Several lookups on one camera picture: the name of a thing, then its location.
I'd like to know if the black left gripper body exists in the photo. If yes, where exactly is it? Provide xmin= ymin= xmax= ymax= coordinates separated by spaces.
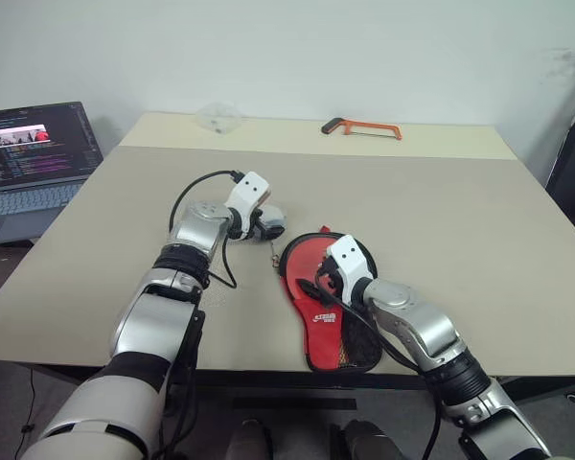
xmin=242 ymin=207 xmax=264 ymax=242

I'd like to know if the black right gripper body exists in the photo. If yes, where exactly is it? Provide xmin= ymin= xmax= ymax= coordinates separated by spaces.
xmin=315 ymin=256 xmax=345 ymax=308

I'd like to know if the red black paddle case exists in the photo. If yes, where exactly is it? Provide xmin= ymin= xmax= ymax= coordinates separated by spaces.
xmin=267 ymin=228 xmax=383 ymax=373

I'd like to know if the clear plastic bag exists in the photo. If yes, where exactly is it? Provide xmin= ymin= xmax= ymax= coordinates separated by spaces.
xmin=195 ymin=101 xmax=243 ymax=138

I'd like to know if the orange black hacksaw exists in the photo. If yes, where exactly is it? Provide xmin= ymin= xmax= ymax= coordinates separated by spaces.
xmin=320 ymin=117 xmax=403 ymax=142

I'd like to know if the dark rounded shape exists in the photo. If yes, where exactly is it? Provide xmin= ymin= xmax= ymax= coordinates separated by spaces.
xmin=339 ymin=419 xmax=395 ymax=460
xmin=229 ymin=419 xmax=274 ymax=460

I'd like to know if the open grey laptop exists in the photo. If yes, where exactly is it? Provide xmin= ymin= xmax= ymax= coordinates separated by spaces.
xmin=0 ymin=101 xmax=105 ymax=248

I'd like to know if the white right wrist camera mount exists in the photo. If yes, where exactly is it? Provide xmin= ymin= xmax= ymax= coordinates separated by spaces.
xmin=326 ymin=234 xmax=380 ymax=308

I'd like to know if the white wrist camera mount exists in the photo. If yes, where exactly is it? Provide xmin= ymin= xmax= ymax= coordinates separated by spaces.
xmin=223 ymin=171 xmax=273 ymax=241
xmin=326 ymin=234 xmax=380 ymax=308

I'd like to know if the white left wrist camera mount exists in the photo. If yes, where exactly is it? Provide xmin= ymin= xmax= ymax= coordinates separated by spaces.
xmin=223 ymin=171 xmax=273 ymax=241

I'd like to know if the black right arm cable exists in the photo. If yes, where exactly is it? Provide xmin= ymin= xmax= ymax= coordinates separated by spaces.
xmin=314 ymin=270 xmax=442 ymax=460

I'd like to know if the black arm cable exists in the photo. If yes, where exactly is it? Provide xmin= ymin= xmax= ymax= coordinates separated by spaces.
xmin=314 ymin=270 xmax=442 ymax=460
xmin=168 ymin=170 xmax=244 ymax=290

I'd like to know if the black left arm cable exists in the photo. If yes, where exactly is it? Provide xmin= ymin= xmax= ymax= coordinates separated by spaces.
xmin=168 ymin=170 xmax=244 ymax=290

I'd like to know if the thin black floor cable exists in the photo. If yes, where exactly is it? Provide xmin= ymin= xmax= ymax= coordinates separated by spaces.
xmin=21 ymin=363 xmax=37 ymax=435

